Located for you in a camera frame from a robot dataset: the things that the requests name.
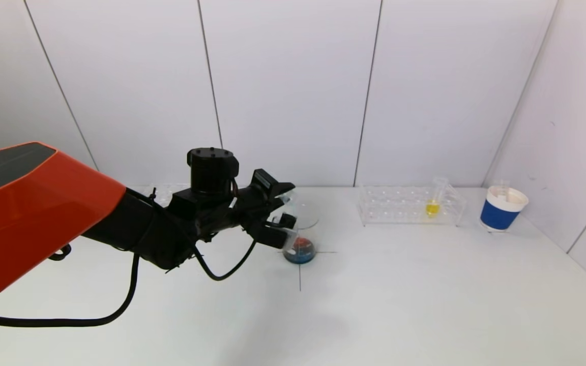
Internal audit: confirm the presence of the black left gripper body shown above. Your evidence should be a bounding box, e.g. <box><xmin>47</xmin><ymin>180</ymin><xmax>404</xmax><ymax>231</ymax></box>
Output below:
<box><xmin>236</xmin><ymin>168</ymin><xmax>279</xmax><ymax>212</ymax></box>

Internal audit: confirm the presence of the test tube with blue pigment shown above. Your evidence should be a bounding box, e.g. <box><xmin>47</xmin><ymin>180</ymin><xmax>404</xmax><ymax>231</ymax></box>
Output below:
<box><xmin>275</xmin><ymin>191</ymin><xmax>300</xmax><ymax>219</ymax></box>

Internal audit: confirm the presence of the clear glass beaker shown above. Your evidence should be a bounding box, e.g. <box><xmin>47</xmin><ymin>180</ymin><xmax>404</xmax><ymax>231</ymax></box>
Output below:
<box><xmin>282</xmin><ymin>202</ymin><xmax>319</xmax><ymax>265</ymax></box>

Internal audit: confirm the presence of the clear acrylic test tube rack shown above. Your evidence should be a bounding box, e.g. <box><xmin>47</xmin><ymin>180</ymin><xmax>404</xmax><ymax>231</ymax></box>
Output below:
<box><xmin>143</xmin><ymin>184</ymin><xmax>192</xmax><ymax>201</ymax></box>
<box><xmin>357</xmin><ymin>184</ymin><xmax>466</xmax><ymax>227</ymax></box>

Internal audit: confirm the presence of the test tube with yellow pigment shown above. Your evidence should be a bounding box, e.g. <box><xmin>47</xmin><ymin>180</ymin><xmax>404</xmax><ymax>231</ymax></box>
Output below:
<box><xmin>424</xmin><ymin>176</ymin><xmax>449</xmax><ymax>219</ymax></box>

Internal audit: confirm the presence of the blue and white paper cup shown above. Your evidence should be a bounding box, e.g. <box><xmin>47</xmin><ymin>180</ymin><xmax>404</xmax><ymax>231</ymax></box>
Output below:
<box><xmin>480</xmin><ymin>186</ymin><xmax>530</xmax><ymax>233</ymax></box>

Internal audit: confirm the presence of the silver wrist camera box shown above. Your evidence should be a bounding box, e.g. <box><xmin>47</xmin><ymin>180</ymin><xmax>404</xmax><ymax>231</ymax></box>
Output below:
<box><xmin>246</xmin><ymin>224</ymin><xmax>294</xmax><ymax>250</ymax></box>

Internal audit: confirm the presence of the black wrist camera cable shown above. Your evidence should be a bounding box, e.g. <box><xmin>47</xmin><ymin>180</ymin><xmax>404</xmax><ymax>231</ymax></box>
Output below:
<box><xmin>194</xmin><ymin>238</ymin><xmax>258</xmax><ymax>282</ymax></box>

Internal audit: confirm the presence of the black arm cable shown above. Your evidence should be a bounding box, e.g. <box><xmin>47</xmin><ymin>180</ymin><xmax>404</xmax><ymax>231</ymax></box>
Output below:
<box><xmin>0</xmin><ymin>252</ymin><xmax>141</xmax><ymax>356</ymax></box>

